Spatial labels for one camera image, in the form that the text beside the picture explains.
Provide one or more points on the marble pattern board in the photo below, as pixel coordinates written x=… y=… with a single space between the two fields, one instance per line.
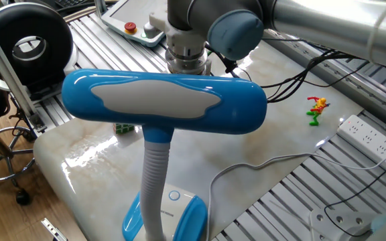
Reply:
x=246 y=154

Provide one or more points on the white blue Rubik's cube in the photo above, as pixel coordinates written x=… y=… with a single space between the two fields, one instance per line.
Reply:
x=124 y=129

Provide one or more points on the aluminium profile post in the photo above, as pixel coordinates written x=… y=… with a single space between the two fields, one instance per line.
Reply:
x=8 y=67

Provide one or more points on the silver robot mounting plate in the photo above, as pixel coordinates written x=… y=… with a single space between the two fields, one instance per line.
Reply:
x=337 y=221

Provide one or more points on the blue white desk lamp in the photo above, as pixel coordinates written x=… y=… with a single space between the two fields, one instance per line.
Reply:
x=240 y=107

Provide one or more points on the yellow red green toy figure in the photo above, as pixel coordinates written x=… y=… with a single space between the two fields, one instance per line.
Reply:
x=317 y=108

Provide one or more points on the black round cushion chair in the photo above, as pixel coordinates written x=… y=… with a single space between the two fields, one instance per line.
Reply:
x=5 y=33

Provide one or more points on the white teach pendant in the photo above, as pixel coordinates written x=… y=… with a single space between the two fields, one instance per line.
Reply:
x=126 y=15

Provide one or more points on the white power strip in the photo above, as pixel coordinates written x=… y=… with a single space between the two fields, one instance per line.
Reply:
x=370 y=140

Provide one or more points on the aluminium rail with bolts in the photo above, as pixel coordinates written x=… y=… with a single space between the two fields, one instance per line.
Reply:
x=364 y=87

